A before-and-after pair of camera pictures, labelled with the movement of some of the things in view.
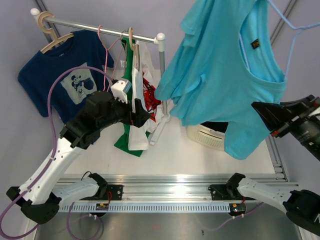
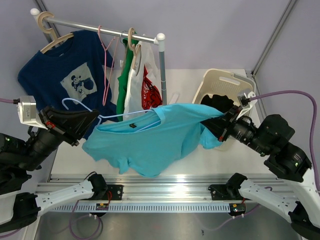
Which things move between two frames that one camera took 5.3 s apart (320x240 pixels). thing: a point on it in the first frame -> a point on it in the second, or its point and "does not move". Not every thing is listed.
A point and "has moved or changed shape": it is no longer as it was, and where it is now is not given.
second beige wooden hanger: [133, 46] does not move
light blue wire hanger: [297, 30] -> [100, 116]
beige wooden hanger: [39, 22] does not move
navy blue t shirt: [58, 79] does not move
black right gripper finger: [274, 115] -> [218, 125]
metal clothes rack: [160, 38] does not move
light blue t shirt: [228, 58] -> [152, 142]
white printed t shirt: [145, 87] does not move
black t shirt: [216, 126] has moved or changed shape
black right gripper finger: [310, 102] -> [227, 114]
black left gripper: [138, 118] -> [68, 126]
